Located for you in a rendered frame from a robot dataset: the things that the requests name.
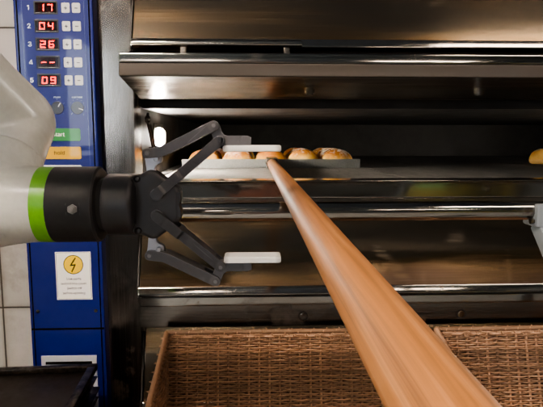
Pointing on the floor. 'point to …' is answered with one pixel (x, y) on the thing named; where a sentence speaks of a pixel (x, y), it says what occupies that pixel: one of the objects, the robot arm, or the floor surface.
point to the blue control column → (46, 340)
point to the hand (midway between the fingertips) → (271, 203)
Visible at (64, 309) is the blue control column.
